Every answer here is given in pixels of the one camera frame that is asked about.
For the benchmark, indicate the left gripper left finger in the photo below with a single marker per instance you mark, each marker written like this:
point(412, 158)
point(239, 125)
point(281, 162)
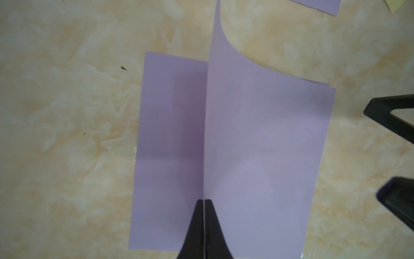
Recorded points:
point(193, 246)

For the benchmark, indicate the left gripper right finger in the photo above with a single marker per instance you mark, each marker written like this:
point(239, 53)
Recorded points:
point(215, 244)

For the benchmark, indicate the yellow paper right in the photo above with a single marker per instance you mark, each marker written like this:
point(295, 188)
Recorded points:
point(394, 5)

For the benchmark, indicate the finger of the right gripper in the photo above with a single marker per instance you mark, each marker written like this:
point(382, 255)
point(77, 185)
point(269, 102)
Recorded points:
point(379, 110)
point(397, 195)

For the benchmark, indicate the purple paper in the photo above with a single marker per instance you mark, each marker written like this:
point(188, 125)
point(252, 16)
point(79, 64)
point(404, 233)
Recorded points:
point(264, 138)
point(168, 179)
point(327, 6)

